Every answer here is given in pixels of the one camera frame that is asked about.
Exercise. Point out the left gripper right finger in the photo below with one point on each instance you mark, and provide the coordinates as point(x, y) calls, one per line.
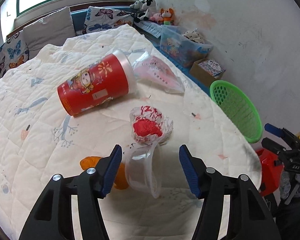
point(249, 216)

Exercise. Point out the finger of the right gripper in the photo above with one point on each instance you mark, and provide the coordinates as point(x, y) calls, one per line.
point(274, 147)
point(273, 130)

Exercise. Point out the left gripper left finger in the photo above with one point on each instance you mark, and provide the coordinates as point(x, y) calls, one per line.
point(51, 215)

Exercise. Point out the clear plastic cup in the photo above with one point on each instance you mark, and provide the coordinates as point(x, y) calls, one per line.
point(143, 168)

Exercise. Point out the red white wrapper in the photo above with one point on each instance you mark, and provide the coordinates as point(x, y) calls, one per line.
point(149, 125)

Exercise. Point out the pink clear plastic bag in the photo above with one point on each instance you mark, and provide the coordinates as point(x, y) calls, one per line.
point(150, 68)

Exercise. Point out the red paper noodle cup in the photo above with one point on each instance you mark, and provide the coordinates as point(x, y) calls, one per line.
point(107, 79)

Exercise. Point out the red plastic stool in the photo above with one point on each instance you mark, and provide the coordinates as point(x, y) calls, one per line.
point(271, 171)

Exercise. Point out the green plastic waste basket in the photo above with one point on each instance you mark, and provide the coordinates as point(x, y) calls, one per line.
point(238, 108)

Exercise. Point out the cardboard box with books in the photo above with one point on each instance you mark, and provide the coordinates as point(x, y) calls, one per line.
point(206, 71)

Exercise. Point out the white quilted table cover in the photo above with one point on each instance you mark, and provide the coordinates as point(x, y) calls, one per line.
point(39, 139)

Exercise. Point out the clear plastic storage bin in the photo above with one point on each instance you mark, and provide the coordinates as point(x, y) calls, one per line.
point(184, 46)

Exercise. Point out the orange fox plush toy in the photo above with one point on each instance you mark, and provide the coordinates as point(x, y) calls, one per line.
point(167, 16)

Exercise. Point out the pink plush toy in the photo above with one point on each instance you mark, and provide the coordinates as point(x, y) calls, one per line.
point(157, 18)

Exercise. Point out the left butterfly pillow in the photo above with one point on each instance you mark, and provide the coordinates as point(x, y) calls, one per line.
point(13, 53)

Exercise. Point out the butterfly pillow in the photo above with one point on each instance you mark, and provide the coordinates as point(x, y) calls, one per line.
point(13, 53)
point(96, 19)

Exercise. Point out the cow plush toy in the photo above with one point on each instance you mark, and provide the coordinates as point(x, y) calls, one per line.
point(144, 10)

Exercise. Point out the grey square cushion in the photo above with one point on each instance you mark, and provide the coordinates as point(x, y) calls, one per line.
point(54, 29)

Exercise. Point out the right butterfly pillow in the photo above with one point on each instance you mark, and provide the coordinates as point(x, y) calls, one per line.
point(96, 19)

